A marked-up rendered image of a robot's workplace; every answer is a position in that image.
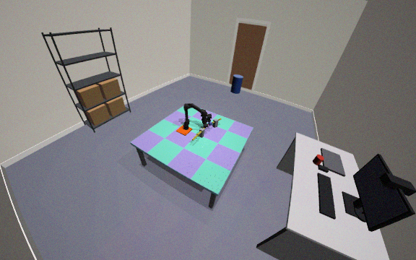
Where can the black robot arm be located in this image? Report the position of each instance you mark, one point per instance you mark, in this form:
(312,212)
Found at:
(202,112)

